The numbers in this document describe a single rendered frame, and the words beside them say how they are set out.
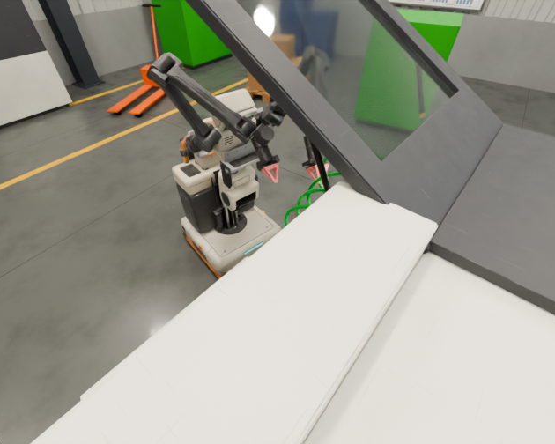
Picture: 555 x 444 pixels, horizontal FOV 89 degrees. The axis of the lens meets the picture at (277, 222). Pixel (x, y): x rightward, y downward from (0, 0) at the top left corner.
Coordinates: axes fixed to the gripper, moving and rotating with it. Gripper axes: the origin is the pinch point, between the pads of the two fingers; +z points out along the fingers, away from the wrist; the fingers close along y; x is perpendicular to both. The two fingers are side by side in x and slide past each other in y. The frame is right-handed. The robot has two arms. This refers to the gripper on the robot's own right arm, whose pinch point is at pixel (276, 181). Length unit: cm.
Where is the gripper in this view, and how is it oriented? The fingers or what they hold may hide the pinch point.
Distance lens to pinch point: 119.1
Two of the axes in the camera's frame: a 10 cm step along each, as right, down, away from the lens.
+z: 4.0, 9.2, 0.6
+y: 4.0, -1.1, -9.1
